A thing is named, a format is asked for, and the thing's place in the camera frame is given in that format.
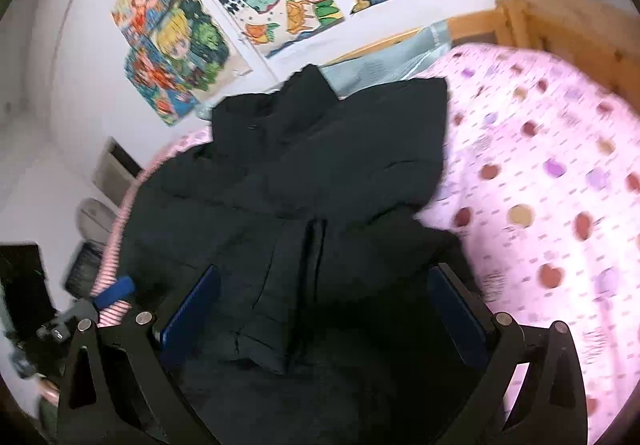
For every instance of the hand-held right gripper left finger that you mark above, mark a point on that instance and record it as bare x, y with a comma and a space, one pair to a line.
192, 310

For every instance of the light blue pillow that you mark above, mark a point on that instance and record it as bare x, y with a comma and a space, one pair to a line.
380, 65

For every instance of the black monitor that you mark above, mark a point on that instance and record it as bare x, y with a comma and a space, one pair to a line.
22, 285

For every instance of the dark keyboard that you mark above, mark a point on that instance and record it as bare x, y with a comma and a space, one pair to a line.
82, 270

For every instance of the wooden bed frame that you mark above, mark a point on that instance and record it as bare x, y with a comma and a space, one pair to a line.
575, 40

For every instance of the black jacket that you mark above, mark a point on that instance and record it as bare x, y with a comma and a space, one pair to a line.
300, 165

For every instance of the pink fruit-print bed sheet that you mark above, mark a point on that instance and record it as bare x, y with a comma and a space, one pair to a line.
525, 175

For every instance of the cartoon characters wall poster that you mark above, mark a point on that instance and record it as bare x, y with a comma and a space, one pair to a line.
170, 55

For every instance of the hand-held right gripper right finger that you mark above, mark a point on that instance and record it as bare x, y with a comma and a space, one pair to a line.
457, 312

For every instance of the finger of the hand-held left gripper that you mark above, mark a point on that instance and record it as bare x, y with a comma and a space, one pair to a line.
115, 292

